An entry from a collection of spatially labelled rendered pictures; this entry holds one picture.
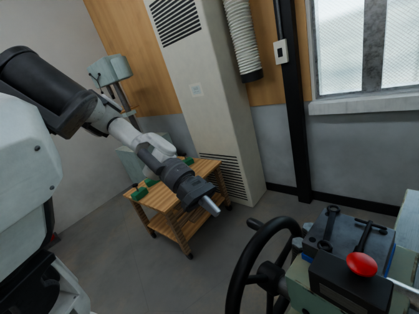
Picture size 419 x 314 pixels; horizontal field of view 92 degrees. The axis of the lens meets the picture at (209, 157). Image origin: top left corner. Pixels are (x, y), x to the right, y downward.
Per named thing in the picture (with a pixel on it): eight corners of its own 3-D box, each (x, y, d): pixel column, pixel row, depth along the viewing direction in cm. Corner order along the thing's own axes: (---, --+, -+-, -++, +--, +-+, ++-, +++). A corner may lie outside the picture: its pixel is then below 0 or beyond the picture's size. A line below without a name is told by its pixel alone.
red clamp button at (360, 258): (350, 251, 26) (350, 246, 26) (380, 263, 24) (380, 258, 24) (342, 269, 25) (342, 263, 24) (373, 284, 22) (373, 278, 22)
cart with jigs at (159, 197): (193, 196, 229) (173, 146, 202) (235, 208, 191) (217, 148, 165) (148, 240, 187) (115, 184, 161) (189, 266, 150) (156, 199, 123)
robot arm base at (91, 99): (-21, 108, 39) (-44, 67, 31) (34, 75, 47) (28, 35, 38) (56, 152, 43) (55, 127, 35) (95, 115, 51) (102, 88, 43)
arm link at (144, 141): (168, 172, 68) (139, 150, 72) (180, 149, 66) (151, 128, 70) (156, 174, 62) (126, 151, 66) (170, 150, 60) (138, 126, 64)
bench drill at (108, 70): (165, 176, 294) (113, 61, 229) (194, 183, 253) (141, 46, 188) (138, 196, 265) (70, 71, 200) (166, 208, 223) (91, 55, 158)
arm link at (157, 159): (175, 189, 67) (154, 169, 72) (191, 162, 65) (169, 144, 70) (149, 192, 57) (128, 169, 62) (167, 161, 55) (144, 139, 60)
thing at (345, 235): (323, 222, 38) (322, 199, 35) (404, 252, 29) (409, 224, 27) (288, 279, 31) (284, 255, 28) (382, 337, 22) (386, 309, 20)
